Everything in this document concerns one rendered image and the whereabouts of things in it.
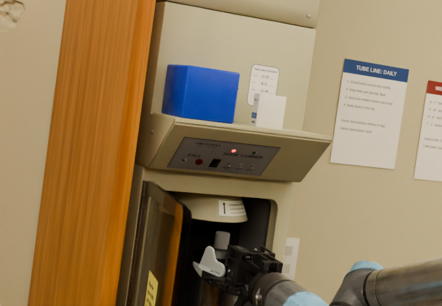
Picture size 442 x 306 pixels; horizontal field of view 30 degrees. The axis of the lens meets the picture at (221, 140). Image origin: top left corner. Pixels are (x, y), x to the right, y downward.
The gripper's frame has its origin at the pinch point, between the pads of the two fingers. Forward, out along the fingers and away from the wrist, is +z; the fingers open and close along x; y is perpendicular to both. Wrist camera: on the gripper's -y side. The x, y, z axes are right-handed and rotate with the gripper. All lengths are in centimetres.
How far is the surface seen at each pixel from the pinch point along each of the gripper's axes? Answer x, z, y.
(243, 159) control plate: 1.3, -4.9, 22.1
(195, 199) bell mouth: 4.9, 5.3, 11.9
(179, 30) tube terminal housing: 14.5, 2.6, 43.3
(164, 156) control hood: 16.2, -3.9, 21.2
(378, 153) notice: -65, 44, 20
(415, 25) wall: -71, 47, 56
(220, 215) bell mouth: 0.4, 2.3, 9.8
